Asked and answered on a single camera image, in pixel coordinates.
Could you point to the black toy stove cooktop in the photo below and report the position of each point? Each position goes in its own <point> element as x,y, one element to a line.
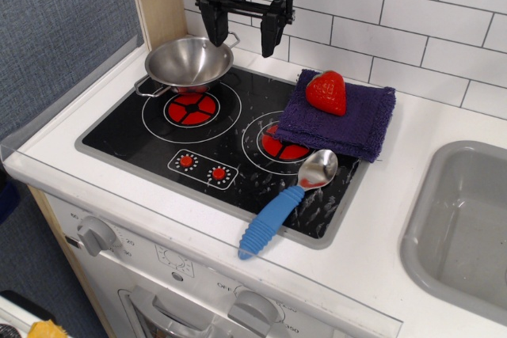
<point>218,148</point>

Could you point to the grey plastic sink basin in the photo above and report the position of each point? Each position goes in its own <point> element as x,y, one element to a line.
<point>454,246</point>

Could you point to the grey oven temperature knob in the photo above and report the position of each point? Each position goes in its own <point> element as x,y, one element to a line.
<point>253,312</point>

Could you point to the grey timer knob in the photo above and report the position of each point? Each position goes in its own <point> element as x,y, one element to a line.
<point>96,235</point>

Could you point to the blue-handled metal spoon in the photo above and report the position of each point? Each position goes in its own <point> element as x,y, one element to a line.
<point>317,171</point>

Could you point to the yellow object at corner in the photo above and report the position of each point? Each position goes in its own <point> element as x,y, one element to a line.
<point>46,329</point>

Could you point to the small stainless steel pot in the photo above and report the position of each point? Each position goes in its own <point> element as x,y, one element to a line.
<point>187,65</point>

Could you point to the purple folded terry cloth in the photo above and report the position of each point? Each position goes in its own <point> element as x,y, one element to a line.
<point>360,132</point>

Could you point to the red plastic toy strawberry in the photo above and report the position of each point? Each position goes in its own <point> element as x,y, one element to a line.
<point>327,92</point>

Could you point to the white toy oven door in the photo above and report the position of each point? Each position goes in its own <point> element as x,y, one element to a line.
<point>170,315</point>

